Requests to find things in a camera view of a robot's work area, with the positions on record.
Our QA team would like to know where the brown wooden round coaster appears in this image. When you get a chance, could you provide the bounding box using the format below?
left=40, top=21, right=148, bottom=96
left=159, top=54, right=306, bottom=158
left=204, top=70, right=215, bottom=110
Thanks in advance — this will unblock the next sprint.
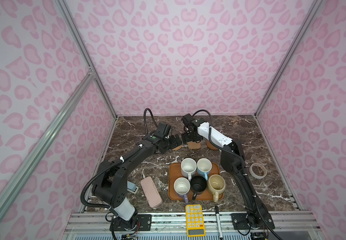
left=206, top=140, right=218, bottom=150

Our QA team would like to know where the black mug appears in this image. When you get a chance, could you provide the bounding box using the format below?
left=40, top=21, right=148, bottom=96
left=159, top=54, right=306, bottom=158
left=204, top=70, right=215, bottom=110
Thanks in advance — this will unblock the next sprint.
left=191, top=176, right=207, bottom=201

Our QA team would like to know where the light blue mug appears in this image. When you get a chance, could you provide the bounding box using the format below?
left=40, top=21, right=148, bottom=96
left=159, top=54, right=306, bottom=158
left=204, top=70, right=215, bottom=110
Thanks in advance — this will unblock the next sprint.
left=197, top=158, right=213, bottom=181

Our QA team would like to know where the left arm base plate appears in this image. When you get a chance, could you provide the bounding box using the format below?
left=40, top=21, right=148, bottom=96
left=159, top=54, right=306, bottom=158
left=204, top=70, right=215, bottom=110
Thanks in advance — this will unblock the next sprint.
left=110, top=213, right=152, bottom=232

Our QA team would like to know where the blue-grey stapler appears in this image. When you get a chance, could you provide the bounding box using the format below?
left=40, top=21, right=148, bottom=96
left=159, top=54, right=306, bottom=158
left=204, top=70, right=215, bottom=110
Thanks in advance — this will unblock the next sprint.
left=127, top=181, right=139, bottom=194

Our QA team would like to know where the yellow calculator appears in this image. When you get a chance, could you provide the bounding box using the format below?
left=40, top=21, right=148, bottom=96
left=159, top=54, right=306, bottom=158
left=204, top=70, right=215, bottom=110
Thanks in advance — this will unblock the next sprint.
left=185, top=205, right=206, bottom=237

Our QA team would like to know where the orange rectangular tray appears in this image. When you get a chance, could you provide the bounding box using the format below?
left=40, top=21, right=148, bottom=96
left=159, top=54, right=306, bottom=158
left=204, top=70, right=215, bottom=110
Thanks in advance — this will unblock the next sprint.
left=169, top=163, right=226, bottom=203

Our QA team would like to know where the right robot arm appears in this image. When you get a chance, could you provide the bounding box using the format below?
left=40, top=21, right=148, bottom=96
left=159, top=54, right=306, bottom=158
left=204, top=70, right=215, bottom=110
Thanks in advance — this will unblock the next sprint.
left=182, top=114, right=275, bottom=230

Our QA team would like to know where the aluminium front rail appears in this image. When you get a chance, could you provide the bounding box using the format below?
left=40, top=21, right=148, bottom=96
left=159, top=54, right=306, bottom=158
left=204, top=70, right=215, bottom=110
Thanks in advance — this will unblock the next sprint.
left=62, top=211, right=325, bottom=240

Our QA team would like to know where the white speckled mug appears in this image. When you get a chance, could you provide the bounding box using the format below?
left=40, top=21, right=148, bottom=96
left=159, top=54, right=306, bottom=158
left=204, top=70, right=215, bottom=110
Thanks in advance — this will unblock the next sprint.
left=181, top=158, right=197, bottom=181

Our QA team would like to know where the rattan woven round coaster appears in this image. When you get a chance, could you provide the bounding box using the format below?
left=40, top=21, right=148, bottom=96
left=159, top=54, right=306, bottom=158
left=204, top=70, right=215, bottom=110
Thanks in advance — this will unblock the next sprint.
left=173, top=145, right=183, bottom=151

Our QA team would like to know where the pink pencil case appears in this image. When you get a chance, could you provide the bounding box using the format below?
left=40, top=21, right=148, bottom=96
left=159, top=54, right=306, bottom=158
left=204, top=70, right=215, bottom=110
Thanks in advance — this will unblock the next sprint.
left=140, top=177, right=163, bottom=209

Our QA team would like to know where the white mug purple handle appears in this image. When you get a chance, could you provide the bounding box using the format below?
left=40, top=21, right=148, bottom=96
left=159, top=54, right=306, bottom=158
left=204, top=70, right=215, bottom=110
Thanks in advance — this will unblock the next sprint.
left=174, top=177, right=191, bottom=204

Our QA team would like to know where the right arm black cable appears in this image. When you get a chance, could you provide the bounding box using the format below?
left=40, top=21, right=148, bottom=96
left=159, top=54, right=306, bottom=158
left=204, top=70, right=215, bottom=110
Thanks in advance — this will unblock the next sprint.
left=191, top=109, right=278, bottom=240

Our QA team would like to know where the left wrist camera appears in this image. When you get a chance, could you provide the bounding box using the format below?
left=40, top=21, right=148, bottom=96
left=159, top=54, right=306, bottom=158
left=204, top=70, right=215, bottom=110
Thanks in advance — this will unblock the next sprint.
left=154, top=123, right=171, bottom=139

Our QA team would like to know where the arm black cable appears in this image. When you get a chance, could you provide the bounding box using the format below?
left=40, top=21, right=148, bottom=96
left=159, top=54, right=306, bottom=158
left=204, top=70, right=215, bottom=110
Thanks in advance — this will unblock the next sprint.
left=191, top=109, right=278, bottom=240
left=80, top=107, right=159, bottom=209

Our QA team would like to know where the beige ceramic mug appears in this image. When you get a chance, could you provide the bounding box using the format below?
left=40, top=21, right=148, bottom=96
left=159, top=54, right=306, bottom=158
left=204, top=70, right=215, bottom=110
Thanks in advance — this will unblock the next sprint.
left=207, top=175, right=226, bottom=203

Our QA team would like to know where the masking tape roll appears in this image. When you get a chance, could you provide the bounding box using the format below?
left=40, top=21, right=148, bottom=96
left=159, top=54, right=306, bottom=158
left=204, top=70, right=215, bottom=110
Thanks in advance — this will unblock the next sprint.
left=249, top=163, right=267, bottom=180

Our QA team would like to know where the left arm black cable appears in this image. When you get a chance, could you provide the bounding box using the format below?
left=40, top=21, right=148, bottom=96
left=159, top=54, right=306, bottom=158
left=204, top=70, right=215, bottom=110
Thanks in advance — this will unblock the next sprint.
left=80, top=107, right=159, bottom=209

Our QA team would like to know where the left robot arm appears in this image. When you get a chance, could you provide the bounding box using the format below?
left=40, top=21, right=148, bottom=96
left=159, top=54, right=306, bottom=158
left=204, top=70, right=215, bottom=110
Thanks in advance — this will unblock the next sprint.
left=85, top=135, right=182, bottom=222

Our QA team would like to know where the cork paw-shaped coaster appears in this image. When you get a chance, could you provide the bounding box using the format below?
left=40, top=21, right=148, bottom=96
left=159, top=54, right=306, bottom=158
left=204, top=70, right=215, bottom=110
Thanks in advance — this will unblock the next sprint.
left=187, top=142, right=201, bottom=150

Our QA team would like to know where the black marker pen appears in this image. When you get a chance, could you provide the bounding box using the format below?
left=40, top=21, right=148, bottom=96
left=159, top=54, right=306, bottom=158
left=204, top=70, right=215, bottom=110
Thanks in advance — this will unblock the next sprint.
left=215, top=206, right=224, bottom=240

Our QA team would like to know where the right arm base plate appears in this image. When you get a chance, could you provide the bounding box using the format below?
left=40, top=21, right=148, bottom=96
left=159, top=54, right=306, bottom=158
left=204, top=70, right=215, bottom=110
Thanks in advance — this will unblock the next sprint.
left=231, top=213, right=266, bottom=231

